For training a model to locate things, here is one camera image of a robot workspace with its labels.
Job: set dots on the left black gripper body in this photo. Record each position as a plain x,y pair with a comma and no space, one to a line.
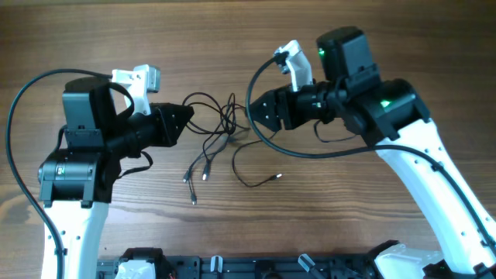
160,131

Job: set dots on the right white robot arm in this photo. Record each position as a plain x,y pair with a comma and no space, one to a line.
393,122

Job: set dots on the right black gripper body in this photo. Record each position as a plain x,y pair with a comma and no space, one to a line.
297,105

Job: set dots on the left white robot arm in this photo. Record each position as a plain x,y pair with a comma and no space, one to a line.
76,182

